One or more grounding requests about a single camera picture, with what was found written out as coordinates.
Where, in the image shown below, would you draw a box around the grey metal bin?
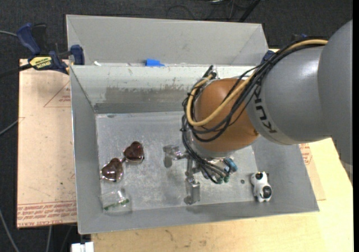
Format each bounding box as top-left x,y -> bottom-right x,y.
66,14 -> 320,235

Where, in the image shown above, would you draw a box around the clear plastic cup green print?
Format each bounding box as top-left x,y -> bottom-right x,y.
98,188 -> 133,214

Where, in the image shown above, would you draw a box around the blue plastic piece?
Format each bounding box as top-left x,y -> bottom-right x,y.
145,58 -> 165,68

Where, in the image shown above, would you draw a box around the black cylinder on white bracket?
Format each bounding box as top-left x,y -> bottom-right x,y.
223,157 -> 238,174

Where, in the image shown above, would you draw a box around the white and black toy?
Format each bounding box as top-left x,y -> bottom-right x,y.
250,171 -> 273,203

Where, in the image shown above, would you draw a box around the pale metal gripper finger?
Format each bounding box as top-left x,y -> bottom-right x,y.
163,145 -> 188,168
183,177 -> 201,205

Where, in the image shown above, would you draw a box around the red-brown heart-shaped sunglasses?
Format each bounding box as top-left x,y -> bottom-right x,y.
100,140 -> 145,183

